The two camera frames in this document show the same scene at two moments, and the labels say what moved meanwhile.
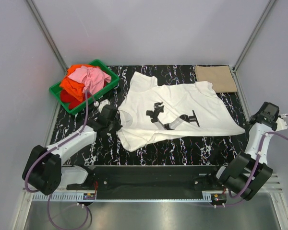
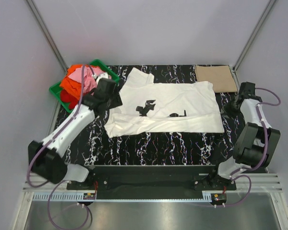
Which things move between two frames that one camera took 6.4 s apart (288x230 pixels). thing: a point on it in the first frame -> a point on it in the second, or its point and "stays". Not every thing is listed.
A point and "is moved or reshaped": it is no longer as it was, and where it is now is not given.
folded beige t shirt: (221, 77) stays
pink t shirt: (92, 78) stays
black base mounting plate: (151, 182) stays
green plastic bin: (55, 90) stays
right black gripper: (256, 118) -> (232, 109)
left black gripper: (117, 127) -> (116, 101)
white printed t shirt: (153, 112) is moved or reshaped
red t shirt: (65, 97) stays
